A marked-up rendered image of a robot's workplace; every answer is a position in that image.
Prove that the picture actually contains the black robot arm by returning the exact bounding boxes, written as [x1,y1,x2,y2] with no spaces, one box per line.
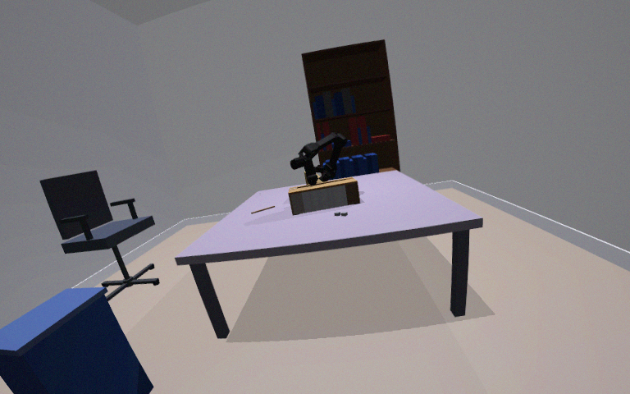
[290,132,348,182]

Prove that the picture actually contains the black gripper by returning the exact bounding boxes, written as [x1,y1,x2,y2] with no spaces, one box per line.
[304,163,318,186]

